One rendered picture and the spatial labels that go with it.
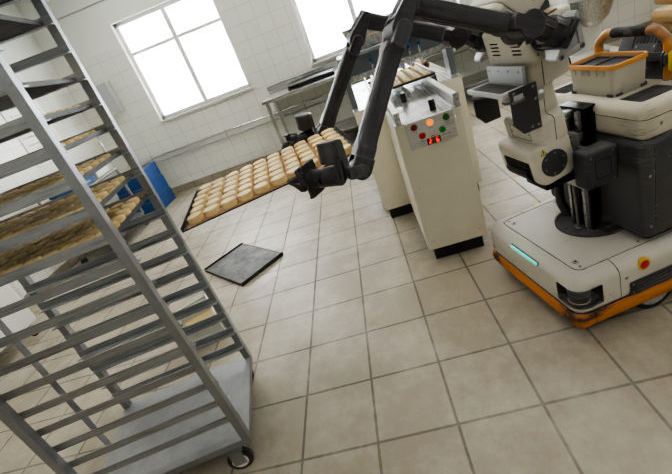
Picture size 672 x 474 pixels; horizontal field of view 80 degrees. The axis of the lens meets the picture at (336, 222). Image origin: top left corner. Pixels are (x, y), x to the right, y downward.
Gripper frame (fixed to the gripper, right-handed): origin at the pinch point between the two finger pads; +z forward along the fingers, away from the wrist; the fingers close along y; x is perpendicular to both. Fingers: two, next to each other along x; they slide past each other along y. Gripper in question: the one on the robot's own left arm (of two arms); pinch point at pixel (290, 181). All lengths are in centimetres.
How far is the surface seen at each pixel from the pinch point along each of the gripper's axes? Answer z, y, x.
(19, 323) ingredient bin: 308, 74, -42
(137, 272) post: 34, 6, -41
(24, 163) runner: 43, -34, -45
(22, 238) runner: 52, -16, -54
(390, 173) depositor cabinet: 59, 66, 145
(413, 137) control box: 6, 25, 94
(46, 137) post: 33, -37, -40
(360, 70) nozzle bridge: 61, -5, 154
